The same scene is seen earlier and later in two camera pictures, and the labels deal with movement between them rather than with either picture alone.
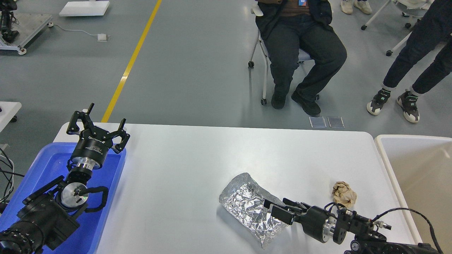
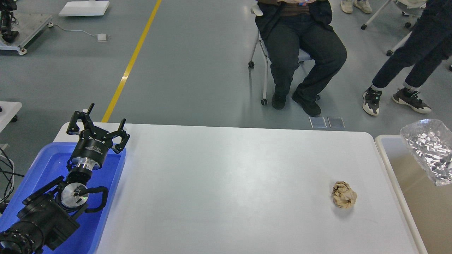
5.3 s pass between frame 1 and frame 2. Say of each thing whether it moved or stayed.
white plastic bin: stayed
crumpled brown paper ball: stayed
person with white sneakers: stayed
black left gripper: stayed
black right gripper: moved
